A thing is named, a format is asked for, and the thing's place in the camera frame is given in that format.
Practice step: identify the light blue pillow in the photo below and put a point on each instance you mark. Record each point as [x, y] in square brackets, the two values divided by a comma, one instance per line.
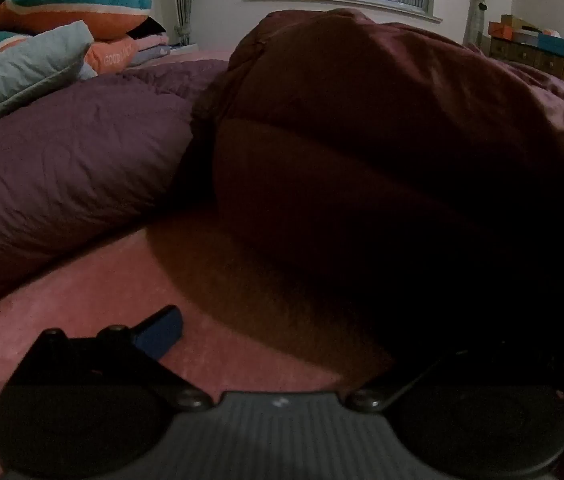
[12, 75]

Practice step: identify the wooden dresser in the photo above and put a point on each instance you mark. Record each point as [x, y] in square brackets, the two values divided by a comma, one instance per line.
[537, 57]

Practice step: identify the folded pink and blue clothes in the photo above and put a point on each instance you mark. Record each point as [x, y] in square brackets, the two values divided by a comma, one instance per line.
[152, 51]

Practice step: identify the pink printed blanket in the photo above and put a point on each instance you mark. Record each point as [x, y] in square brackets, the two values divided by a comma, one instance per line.
[37, 310]

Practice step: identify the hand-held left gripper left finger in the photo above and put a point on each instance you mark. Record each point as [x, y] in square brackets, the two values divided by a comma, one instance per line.
[162, 332]

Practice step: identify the tan box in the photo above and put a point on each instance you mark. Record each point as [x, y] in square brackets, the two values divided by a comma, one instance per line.
[517, 21]

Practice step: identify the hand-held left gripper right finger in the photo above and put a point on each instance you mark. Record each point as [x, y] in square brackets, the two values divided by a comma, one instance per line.
[407, 380]

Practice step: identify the purple padded jacket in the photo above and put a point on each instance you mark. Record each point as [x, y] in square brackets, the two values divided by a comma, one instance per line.
[62, 170]

